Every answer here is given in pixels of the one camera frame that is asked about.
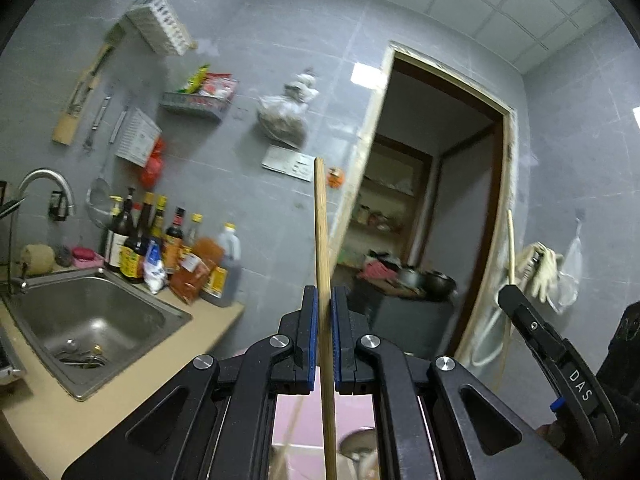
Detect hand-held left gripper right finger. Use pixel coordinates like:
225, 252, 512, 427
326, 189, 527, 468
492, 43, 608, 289
331, 286, 583, 480

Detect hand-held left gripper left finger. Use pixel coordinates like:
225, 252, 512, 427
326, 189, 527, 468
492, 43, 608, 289
62, 286, 318, 480

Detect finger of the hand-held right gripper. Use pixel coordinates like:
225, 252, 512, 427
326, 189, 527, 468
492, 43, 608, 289
497, 284, 569, 367

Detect wooden chopstick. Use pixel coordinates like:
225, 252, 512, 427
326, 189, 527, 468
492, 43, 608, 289
497, 209, 518, 386
313, 156, 338, 480

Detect small metal utensils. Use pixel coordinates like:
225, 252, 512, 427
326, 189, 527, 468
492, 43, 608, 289
56, 339, 107, 367

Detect person's right hand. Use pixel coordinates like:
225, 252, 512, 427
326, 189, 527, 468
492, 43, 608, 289
536, 422, 568, 453

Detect cream rubber gloves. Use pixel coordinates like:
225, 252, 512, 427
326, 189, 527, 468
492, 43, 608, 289
522, 242, 566, 303

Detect dark cabinet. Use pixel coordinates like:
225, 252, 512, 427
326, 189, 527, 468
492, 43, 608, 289
350, 285, 456, 358

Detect clear plastic bag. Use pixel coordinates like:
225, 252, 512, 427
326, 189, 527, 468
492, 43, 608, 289
550, 220, 586, 313

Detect pink table cloth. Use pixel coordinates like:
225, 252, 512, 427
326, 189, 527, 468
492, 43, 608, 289
272, 394, 378, 480

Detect red cloth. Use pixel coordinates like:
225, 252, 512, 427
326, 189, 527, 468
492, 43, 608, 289
361, 255, 398, 283

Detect metal pot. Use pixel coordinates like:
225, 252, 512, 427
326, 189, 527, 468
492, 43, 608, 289
397, 266, 426, 288

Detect black cooking pot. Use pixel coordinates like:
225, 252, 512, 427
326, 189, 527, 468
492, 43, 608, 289
425, 270, 457, 301

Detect metal ladle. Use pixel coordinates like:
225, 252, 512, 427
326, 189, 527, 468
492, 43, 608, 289
339, 427, 377, 480

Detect large plastic jug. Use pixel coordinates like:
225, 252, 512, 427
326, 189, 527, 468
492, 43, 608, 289
200, 222, 243, 308

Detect orange seasoning packet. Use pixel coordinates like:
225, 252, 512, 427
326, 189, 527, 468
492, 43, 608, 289
170, 237, 223, 306

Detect wooden pantry shelf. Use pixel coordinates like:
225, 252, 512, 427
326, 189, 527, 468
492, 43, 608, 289
345, 135, 433, 266

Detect white and blue bag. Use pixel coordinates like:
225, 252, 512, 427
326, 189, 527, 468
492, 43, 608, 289
144, 242, 168, 295

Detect row of sauce bottles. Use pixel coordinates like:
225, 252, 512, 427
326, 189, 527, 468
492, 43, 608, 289
102, 187, 206, 283

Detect stainless steel sink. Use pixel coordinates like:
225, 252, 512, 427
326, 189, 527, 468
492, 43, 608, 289
0, 266, 193, 401

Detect hanging filled plastic bag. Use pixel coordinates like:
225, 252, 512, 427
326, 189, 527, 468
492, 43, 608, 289
256, 71, 321, 150

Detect red plastic bag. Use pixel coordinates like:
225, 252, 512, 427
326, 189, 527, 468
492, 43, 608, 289
139, 137, 166, 191

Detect pink soap dish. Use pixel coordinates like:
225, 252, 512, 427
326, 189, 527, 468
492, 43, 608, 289
70, 245, 105, 268

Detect metal strainer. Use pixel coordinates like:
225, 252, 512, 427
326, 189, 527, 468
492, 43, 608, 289
85, 150, 117, 223

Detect colourful seasoning packets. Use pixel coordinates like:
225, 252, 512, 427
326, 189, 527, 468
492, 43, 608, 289
177, 64, 238, 98

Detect tan loofah sponge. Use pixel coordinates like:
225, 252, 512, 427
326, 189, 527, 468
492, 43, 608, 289
20, 244, 55, 277

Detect hanging metal tool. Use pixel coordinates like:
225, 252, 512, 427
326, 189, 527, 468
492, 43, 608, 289
109, 105, 131, 143

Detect hanging metal tongs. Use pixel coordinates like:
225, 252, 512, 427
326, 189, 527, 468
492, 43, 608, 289
81, 95, 112, 155

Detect metal faucet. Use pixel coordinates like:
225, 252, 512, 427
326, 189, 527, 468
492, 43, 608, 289
7, 169, 76, 293

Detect white switch panel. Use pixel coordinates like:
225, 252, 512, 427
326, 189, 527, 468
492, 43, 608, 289
261, 144, 313, 183

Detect wooden door frame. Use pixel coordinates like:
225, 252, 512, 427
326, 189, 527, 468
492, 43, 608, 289
327, 42, 516, 361

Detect wire wall shelf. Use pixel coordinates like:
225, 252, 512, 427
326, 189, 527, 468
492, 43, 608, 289
160, 91, 236, 123

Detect white wall box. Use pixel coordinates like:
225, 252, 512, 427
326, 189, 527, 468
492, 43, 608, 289
114, 107, 163, 167

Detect wooden handled kitchen knife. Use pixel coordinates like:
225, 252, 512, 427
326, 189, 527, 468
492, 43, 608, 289
51, 25, 126, 147

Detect white wall basket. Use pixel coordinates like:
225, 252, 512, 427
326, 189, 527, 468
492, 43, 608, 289
124, 0, 195, 57

